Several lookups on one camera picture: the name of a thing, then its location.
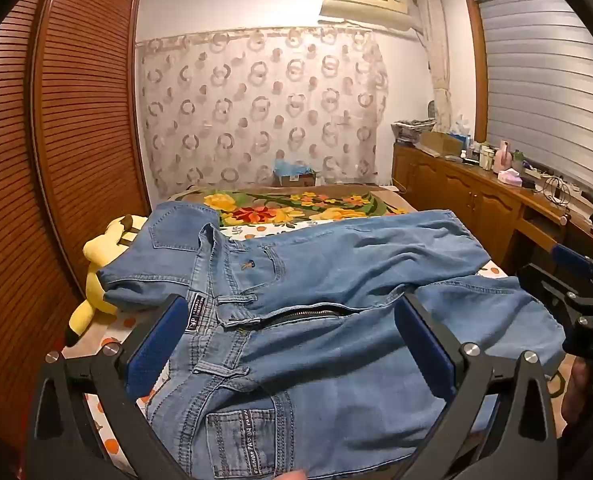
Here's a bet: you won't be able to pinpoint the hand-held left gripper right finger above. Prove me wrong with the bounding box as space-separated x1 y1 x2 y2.
394 292 560 480

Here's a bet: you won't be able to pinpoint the long wooden cabinet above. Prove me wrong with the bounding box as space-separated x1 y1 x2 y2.
391 142 593 281

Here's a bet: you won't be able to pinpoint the blue plastic bag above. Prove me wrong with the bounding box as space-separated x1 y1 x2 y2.
274 157 317 176

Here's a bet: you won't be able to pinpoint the yellow plush toy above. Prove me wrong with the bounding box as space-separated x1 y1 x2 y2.
65 214 142 348

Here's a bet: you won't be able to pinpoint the pink bottle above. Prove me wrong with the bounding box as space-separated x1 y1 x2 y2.
494 141 513 173

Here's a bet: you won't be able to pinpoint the folded blue denim pants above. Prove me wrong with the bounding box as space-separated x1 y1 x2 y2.
98 201 222 316

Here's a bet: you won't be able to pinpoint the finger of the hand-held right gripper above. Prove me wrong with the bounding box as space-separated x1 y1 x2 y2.
519 262 586 322
551 244 593 302

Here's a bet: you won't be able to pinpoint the wooden window frame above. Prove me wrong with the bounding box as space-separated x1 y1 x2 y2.
464 0 593 201

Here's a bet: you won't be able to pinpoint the tangle of cables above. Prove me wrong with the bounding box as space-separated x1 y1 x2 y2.
541 176 572 206

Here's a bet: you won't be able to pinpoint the sheer circle pattern curtain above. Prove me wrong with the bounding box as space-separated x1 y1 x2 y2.
136 27 390 201

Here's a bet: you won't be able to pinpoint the small cardboard box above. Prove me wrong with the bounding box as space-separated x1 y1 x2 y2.
272 169 320 188

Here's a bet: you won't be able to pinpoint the wooden louvred wardrobe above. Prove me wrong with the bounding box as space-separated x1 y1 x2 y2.
0 0 152 441

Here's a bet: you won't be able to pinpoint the open cardboard box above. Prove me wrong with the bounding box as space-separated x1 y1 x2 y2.
415 131 465 158

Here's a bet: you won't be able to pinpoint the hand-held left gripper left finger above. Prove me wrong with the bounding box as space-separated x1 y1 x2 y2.
26 294 192 480

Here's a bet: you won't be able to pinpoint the cream wall air conditioner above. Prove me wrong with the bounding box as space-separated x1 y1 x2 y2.
319 0 411 33

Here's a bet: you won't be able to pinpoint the orange print bed sheet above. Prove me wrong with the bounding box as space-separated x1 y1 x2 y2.
61 220 567 480

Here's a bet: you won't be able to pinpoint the basket of papers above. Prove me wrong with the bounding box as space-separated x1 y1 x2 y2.
391 119 436 145

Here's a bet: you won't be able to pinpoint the light blue denim pants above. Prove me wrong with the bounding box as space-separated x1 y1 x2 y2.
144 209 566 480

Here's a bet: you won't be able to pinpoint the person's right hand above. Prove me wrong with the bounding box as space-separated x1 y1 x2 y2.
561 359 593 427

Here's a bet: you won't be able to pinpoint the tied beige window curtain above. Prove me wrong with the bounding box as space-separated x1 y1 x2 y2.
417 0 455 128

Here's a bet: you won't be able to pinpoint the grey window blind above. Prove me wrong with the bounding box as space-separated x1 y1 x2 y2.
477 0 593 196

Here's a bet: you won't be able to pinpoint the floral brown blanket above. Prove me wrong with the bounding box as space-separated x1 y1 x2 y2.
169 185 417 228

